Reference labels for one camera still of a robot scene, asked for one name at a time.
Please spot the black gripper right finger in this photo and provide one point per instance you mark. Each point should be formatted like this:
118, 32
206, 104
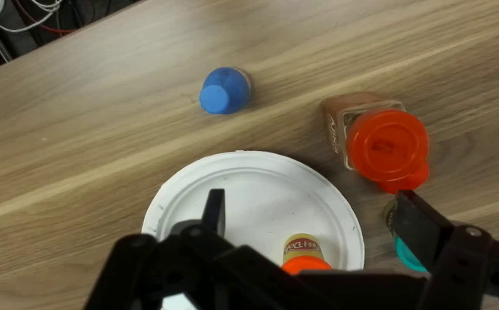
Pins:
467, 270

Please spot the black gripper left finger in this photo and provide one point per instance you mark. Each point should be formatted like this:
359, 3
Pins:
164, 277

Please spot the spice jar with orange lid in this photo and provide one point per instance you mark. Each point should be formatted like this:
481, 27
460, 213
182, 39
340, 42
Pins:
388, 147

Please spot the white paper plate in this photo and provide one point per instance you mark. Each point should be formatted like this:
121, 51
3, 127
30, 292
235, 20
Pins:
261, 196

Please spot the teal-lid dough tub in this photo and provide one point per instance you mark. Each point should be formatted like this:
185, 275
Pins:
410, 259

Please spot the blue toy bottle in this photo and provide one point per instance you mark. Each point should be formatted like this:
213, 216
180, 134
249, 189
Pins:
225, 92

